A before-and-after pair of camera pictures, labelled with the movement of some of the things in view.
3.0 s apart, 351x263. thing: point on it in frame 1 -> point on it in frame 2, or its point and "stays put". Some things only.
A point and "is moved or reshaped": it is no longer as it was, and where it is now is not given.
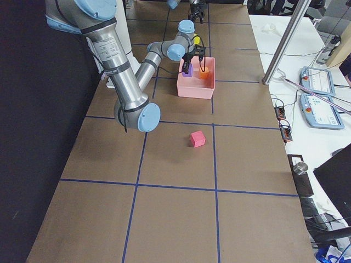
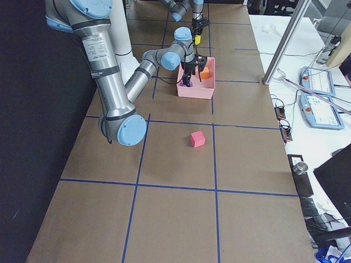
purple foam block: (190, 72) is moved or reshaped
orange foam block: (205, 74) stays put
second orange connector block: (286, 134) stays put
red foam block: (197, 138) stays put
